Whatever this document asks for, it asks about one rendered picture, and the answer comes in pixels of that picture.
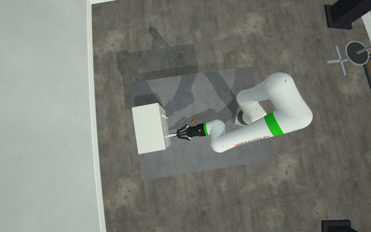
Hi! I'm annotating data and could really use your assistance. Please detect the white small chest of drawers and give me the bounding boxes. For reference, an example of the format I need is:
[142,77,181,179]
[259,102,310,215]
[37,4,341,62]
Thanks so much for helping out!
[132,103,171,154]

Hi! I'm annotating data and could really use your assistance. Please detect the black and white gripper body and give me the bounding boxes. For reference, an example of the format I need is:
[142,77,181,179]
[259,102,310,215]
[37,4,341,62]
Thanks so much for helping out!
[186,126,198,138]

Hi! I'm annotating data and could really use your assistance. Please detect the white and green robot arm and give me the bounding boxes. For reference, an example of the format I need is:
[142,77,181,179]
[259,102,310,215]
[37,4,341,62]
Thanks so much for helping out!
[196,72,312,152]

